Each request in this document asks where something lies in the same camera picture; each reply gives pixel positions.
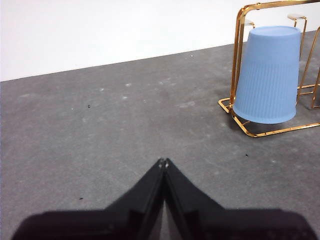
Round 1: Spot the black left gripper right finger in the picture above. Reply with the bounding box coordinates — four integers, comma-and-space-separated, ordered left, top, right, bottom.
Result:
164, 158, 320, 240

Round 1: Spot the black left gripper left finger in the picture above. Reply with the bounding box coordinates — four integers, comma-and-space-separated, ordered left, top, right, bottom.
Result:
11, 158, 165, 240

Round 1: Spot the blue ribbed cup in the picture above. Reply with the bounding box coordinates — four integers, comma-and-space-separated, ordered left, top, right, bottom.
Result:
232, 25, 302, 125

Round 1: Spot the gold wire cup rack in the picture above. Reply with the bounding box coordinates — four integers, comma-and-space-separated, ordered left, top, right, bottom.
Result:
217, 0, 320, 138

